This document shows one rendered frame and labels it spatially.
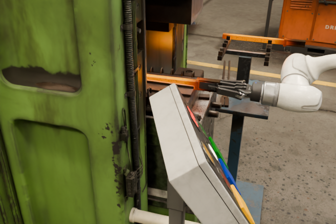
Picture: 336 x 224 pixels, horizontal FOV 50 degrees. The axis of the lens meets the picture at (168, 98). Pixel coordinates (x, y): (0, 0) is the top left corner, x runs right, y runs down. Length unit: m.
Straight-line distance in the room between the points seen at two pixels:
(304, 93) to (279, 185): 1.27
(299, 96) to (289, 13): 3.53
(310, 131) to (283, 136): 0.26
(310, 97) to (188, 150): 0.74
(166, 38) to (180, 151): 0.97
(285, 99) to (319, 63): 0.21
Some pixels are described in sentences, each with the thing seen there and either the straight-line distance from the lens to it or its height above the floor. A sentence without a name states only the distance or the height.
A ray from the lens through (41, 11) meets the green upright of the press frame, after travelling 1.10.
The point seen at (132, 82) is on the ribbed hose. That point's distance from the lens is 1.07.
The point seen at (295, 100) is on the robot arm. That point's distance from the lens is 1.35.
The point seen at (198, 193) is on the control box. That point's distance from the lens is 0.71.
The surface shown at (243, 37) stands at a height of 1.03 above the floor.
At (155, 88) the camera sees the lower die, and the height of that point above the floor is 0.99.
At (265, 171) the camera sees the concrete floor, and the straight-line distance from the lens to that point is 2.63.
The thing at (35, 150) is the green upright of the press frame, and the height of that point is 0.84.
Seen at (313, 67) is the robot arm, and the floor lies 1.08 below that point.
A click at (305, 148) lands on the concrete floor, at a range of 2.95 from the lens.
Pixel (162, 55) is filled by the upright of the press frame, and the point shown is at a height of 1.01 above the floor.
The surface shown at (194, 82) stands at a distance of 1.40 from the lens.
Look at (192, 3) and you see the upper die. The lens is 1.20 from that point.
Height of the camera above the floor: 1.60
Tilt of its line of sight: 28 degrees down
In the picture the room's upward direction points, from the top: 1 degrees clockwise
